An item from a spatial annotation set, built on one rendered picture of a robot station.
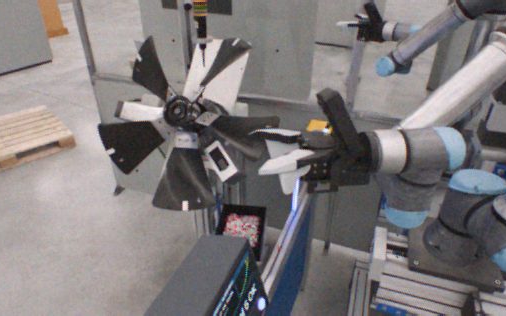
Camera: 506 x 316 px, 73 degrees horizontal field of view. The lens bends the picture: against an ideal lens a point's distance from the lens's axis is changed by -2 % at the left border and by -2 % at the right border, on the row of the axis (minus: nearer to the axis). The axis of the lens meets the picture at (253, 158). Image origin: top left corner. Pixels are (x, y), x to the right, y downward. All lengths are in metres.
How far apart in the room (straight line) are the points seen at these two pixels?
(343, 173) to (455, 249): 0.51
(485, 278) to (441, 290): 0.13
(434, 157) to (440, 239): 0.44
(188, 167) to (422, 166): 0.87
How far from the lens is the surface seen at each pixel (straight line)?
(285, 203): 2.30
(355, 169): 0.60
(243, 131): 1.22
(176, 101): 1.31
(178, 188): 1.26
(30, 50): 6.96
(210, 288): 0.61
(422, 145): 0.61
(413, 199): 0.67
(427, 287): 1.12
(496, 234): 0.88
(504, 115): 1.15
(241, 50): 1.30
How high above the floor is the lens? 1.73
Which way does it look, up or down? 32 degrees down
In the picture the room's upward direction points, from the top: straight up
